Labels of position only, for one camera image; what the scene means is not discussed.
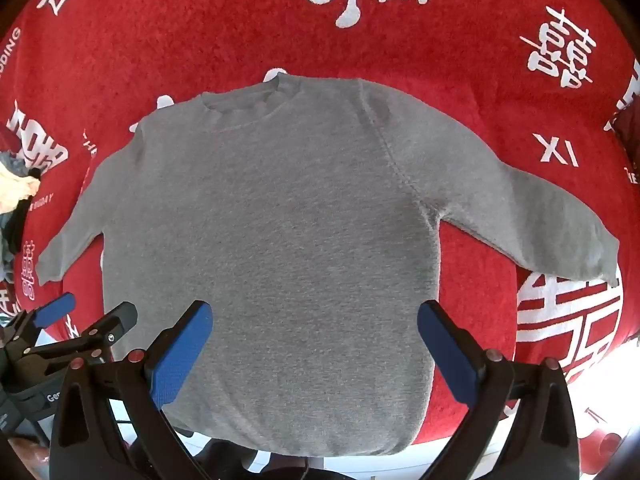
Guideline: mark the grey sweater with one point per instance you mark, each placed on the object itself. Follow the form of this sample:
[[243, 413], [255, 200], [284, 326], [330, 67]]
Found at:
[[275, 235]]

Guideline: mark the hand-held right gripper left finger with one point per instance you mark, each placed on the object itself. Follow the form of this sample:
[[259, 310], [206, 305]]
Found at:
[[181, 357]]

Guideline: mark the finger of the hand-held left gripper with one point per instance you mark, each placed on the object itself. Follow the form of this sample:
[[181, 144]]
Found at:
[[56, 307], [116, 321]]

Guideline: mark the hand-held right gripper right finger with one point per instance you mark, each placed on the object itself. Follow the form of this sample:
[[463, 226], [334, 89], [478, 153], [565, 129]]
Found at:
[[447, 357]]

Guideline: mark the dark cloth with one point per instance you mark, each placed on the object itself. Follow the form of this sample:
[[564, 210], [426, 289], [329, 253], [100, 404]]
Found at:
[[280, 470]]

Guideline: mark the red cushion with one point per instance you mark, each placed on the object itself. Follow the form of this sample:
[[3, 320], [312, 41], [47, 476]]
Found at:
[[627, 127]]

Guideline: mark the pile of clothes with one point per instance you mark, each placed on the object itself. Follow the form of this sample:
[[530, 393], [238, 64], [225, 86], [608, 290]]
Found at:
[[12, 190]]

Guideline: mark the red printed blanket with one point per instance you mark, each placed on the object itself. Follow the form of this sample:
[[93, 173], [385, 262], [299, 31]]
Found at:
[[150, 35]]

